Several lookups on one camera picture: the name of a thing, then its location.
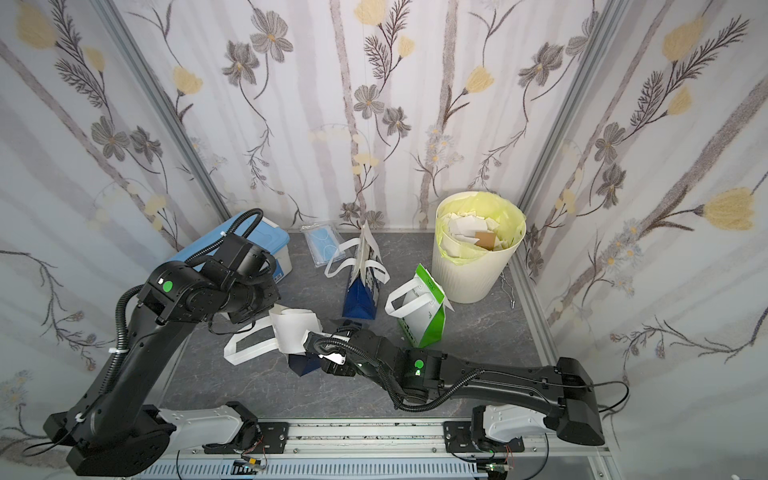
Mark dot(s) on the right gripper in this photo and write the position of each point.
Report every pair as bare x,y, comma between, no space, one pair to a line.
313,343

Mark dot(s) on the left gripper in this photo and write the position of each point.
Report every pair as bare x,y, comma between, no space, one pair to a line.
264,302

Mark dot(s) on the blue paper bag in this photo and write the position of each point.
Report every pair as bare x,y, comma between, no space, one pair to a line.
301,365
367,274

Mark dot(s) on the white receipt paper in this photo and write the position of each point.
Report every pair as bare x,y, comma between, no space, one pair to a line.
291,327

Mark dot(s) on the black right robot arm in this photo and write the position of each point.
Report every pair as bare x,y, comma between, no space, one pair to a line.
419,380

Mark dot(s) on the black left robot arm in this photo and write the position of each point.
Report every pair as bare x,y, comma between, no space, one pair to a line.
112,431

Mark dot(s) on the blue lidded storage box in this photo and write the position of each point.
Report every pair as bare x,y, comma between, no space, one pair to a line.
267,235

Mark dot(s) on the green white paper bag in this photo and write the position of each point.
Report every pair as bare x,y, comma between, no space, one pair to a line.
420,307

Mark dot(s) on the bagged blue face masks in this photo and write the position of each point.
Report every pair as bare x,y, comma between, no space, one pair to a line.
324,242

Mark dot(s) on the cream trash bin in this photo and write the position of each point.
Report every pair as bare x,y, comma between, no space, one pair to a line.
469,283

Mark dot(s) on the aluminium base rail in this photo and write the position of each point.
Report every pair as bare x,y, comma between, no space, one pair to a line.
405,448

